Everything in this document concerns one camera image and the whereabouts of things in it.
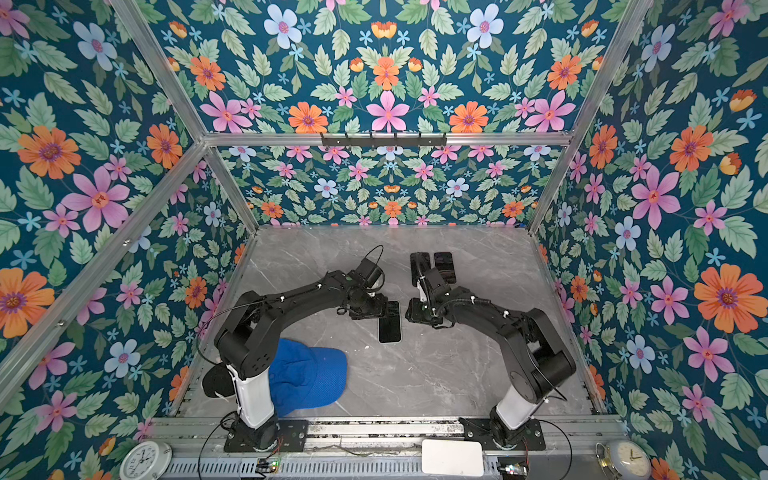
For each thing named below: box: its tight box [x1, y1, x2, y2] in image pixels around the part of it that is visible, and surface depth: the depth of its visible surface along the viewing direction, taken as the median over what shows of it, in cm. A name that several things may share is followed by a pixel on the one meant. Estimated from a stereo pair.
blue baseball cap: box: [269, 339, 348, 417], surface depth 82 cm
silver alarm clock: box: [595, 439, 652, 480], surface depth 69 cm
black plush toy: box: [202, 364, 235, 398], surface depth 77 cm
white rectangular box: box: [421, 439, 484, 477], surface depth 68 cm
